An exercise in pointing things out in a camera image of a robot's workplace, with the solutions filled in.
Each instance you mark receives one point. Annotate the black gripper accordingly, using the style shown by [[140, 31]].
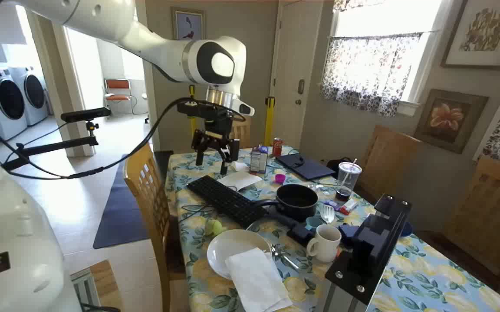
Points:
[[216, 134]]

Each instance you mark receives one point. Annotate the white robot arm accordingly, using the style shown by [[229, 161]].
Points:
[[32, 269]]

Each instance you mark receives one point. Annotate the black computer keyboard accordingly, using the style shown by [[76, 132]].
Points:
[[227, 199]]

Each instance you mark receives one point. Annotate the white open notebook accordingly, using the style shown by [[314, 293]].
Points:
[[241, 180]]

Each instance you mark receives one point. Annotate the wooden chair far end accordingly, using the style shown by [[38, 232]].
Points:
[[242, 132]]

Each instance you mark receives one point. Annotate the small carton box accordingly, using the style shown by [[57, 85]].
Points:
[[258, 160]]

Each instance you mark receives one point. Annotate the red bottle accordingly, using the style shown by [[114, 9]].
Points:
[[277, 146]]

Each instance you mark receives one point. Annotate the wooden chair near left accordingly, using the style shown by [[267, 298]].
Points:
[[147, 186]]

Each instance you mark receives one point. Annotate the wooden chair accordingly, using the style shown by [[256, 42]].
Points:
[[147, 186], [472, 238], [385, 161]]

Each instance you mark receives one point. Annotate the small green ball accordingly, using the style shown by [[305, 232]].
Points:
[[216, 227]]

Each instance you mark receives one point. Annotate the dark blue tablet case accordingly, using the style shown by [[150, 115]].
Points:
[[305, 167]]

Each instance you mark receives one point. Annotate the white round plate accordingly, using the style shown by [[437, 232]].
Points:
[[230, 243]]

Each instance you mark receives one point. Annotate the black frying pan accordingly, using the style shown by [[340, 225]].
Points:
[[296, 201]]

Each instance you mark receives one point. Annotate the floral yellow blue tablecloth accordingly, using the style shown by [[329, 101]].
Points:
[[416, 279]]

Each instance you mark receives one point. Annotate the blue floor rug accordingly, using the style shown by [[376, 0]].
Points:
[[121, 222]]

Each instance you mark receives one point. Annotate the metal spoon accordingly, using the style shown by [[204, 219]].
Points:
[[286, 258]]

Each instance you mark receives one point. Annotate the framed bird picture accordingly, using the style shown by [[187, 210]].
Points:
[[189, 24]]

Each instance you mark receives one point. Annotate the clear plastic cup with straw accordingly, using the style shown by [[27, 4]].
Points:
[[350, 173]]

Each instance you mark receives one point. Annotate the white ceramic mug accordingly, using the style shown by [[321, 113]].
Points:
[[326, 243]]

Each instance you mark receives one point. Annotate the white folded napkin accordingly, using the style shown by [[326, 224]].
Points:
[[258, 281]]

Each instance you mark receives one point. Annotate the white door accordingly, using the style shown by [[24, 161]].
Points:
[[295, 59]]

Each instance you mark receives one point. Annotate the wooden chair right back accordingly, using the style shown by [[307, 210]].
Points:
[[385, 161]]

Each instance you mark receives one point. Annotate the floral window curtain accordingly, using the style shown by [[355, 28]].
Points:
[[371, 73]]

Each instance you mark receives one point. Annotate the white washing machine right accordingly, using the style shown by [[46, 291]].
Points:
[[34, 92]]

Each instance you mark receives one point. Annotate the framed flower picture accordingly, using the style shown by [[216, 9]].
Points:
[[449, 118]]

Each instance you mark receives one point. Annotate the wooden chair right front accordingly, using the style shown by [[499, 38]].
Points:
[[472, 238]]

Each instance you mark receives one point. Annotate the framed botanical picture top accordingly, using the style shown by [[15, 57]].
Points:
[[477, 37]]

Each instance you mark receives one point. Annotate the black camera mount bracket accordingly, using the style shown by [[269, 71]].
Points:
[[367, 250]]

